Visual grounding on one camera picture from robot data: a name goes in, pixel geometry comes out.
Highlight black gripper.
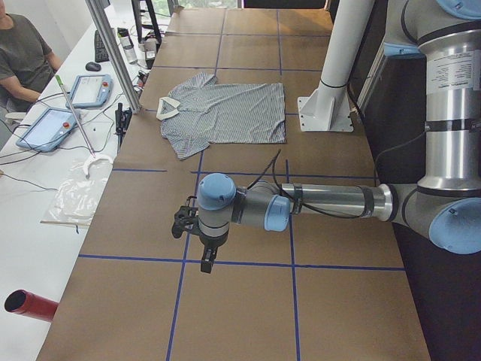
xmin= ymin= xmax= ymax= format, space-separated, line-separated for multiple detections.
xmin=200 ymin=235 xmax=225 ymax=273

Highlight blue white striped polo shirt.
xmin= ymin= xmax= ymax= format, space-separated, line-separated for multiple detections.
xmin=156 ymin=72 xmax=286 ymax=159

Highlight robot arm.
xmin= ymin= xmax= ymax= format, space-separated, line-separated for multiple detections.
xmin=192 ymin=1 xmax=480 ymax=273

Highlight clear plastic bag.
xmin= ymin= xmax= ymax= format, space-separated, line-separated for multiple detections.
xmin=41 ymin=159 xmax=112 ymax=227

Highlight black clamp tool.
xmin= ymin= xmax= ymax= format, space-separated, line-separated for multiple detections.
xmin=115 ymin=103 xmax=132 ymax=152

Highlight red cylinder tube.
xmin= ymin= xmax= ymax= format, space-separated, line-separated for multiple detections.
xmin=4 ymin=290 xmax=58 ymax=322

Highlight lower blue teach pendant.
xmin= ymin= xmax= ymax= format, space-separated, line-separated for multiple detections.
xmin=16 ymin=108 xmax=77 ymax=152

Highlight blue teach pendant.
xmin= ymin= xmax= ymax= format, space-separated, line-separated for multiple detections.
xmin=16 ymin=108 xmax=77 ymax=152
xmin=69 ymin=74 xmax=113 ymax=109

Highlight upper blue teach pendant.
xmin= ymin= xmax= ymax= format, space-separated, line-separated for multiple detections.
xmin=69 ymin=74 xmax=113 ymax=109

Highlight black computer mouse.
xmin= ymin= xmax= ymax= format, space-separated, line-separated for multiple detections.
xmin=85 ymin=62 xmax=101 ymax=72

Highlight black keyboard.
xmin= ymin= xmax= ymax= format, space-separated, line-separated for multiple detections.
xmin=94 ymin=30 xmax=109 ymax=63

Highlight metal rod with green tip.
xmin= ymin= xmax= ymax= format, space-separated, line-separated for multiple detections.
xmin=55 ymin=74 xmax=95 ymax=158

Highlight clear water bottle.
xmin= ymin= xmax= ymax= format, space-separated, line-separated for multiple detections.
xmin=117 ymin=27 xmax=138 ymax=64

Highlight seated person in grey shirt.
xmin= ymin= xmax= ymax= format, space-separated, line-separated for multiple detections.
xmin=1 ymin=9 xmax=63 ymax=112

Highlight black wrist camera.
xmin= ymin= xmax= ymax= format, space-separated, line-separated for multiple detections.
xmin=171 ymin=196 xmax=200 ymax=238

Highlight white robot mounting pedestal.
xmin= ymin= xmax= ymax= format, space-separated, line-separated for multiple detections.
xmin=298 ymin=0 xmax=374 ymax=132

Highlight aluminium frame post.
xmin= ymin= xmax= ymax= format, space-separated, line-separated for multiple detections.
xmin=86 ymin=0 xmax=141 ymax=114

